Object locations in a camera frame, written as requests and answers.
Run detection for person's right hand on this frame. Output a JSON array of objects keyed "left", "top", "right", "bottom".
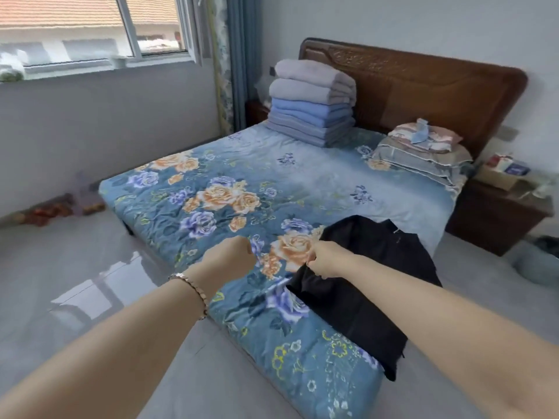
[{"left": 304, "top": 240, "right": 358, "bottom": 280}]

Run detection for person's left hand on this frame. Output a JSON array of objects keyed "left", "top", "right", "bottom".
[{"left": 200, "top": 236, "right": 259, "bottom": 287}]

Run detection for black jacket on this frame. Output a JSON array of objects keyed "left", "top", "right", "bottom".
[{"left": 286, "top": 215, "right": 443, "bottom": 382}]

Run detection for person's right forearm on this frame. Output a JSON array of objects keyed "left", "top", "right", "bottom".
[{"left": 345, "top": 253, "right": 559, "bottom": 419}]

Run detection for person's left forearm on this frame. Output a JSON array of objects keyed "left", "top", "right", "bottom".
[{"left": 0, "top": 261, "right": 219, "bottom": 419}]

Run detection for blue floral bed quilt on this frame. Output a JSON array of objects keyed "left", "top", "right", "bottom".
[{"left": 98, "top": 122, "right": 457, "bottom": 419}]

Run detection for pale blue folded blanket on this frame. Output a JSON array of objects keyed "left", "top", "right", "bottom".
[{"left": 265, "top": 111, "right": 357, "bottom": 149}]

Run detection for grey checked pillow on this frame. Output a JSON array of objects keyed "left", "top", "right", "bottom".
[{"left": 371, "top": 137, "right": 476, "bottom": 189}]

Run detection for dark wooden nightstand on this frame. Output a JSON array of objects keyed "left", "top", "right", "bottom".
[
  {"left": 245, "top": 100, "right": 271, "bottom": 128},
  {"left": 445, "top": 178, "right": 554, "bottom": 257}
]

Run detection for striped pillow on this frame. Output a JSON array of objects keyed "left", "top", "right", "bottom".
[{"left": 388, "top": 122, "right": 464, "bottom": 154}]

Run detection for brown cardboard box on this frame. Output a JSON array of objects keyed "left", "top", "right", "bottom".
[{"left": 473, "top": 163, "right": 521, "bottom": 191}]

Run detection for orange slippers on floor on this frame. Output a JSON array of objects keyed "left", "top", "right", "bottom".
[{"left": 13, "top": 194, "right": 107, "bottom": 228}]

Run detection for brown wooden headboard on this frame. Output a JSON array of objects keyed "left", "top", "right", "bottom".
[{"left": 299, "top": 37, "right": 529, "bottom": 160}]

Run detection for blue floral curtain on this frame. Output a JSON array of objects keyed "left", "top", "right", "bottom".
[{"left": 205, "top": 0, "right": 264, "bottom": 137}]

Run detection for grey plastic holder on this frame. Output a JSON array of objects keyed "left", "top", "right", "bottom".
[{"left": 510, "top": 235, "right": 559, "bottom": 286}]

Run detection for white framed window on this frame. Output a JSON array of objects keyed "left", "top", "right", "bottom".
[{"left": 0, "top": 0, "right": 203, "bottom": 82}]

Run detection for white green bundle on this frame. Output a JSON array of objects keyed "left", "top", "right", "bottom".
[{"left": 0, "top": 59, "right": 26, "bottom": 82}]

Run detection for silver link bracelet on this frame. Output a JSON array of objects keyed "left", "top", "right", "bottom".
[{"left": 168, "top": 273, "right": 210, "bottom": 321}]

